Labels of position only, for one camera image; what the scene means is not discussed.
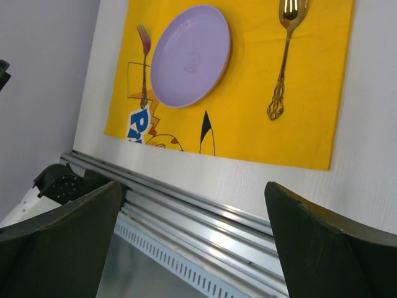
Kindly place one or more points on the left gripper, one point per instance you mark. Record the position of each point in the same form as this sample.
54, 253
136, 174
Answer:
4, 75

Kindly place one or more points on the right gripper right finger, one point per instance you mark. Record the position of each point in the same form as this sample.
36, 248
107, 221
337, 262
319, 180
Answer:
324, 254

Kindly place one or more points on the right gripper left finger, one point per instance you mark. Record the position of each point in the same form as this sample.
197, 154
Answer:
62, 252

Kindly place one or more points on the purple metal fork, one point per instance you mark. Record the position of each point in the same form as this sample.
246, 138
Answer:
146, 43

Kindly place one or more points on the yellow cloth placemat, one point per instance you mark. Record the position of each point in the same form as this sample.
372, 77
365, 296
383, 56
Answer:
231, 120

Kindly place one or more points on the purple plastic plate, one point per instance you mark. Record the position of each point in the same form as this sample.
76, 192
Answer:
190, 56

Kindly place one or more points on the gold metal spoon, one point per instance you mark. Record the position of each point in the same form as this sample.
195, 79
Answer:
291, 14

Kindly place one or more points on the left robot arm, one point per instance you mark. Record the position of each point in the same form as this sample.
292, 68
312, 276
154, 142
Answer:
55, 186

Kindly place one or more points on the aluminium mounting rail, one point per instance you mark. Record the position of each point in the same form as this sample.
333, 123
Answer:
234, 245

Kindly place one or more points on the slotted cable duct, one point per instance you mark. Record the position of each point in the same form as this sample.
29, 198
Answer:
194, 275

